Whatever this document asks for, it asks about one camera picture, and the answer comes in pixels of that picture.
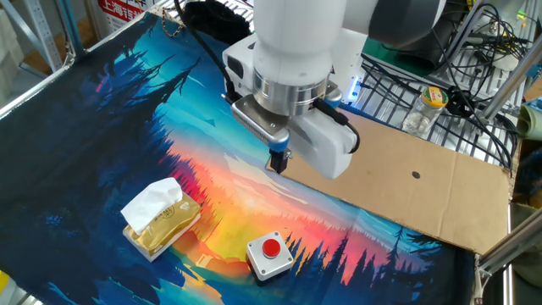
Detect grey metal shelf rack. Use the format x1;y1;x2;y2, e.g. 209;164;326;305
0;0;86;73

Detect forest sunset printed cloth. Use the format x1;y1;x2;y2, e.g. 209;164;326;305
0;12;478;305

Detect brown cardboard sheet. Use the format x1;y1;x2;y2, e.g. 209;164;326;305
266;108;512;255

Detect black furry bag with chain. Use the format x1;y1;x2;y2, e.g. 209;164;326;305
160;0;255;47

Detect aluminium frame profile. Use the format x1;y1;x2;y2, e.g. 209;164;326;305
473;211;542;276
480;42;542;124

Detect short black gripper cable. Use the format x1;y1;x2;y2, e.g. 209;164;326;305
312;97;361;154

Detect black table cables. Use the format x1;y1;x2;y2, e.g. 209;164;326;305
359;0;534;170

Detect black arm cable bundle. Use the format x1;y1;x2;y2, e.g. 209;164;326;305
173;0;239;103

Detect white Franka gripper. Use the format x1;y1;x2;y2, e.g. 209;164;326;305
222;33;359;180

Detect grey box red push button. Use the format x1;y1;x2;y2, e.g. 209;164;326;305
245;230;295;287

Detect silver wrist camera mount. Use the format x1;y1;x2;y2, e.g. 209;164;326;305
230;93;293;153

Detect gold tissue pack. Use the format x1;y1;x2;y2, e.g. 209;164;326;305
120;176;202;263

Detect white box red print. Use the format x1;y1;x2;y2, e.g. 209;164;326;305
97;0;147;33

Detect green table mat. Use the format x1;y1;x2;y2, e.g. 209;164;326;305
362;37;433;80

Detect glass jar yellow lid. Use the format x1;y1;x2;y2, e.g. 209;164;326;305
401;86;449;139

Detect green rolled mat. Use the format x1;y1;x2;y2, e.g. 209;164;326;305
515;99;542;141

